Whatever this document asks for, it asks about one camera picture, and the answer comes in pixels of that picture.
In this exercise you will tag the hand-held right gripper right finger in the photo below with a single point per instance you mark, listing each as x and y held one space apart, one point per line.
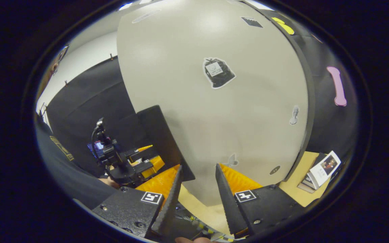
228 202

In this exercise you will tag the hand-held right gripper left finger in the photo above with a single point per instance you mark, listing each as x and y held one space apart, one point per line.
171 202

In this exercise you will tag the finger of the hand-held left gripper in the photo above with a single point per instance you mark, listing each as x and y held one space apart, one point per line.
144 148
157 163

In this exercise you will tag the silver cabinet door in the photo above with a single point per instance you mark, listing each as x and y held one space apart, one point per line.
214 118

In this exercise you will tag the person's dark shirt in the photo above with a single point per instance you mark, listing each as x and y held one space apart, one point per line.
66 168

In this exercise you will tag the black backdrop cloth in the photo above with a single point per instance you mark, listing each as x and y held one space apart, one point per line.
89 101

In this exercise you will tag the grey book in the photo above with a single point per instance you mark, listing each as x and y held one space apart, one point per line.
304 185

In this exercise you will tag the white cover book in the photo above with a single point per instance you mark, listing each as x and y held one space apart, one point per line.
326 167

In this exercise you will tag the person's head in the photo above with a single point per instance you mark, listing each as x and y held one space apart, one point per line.
53 67

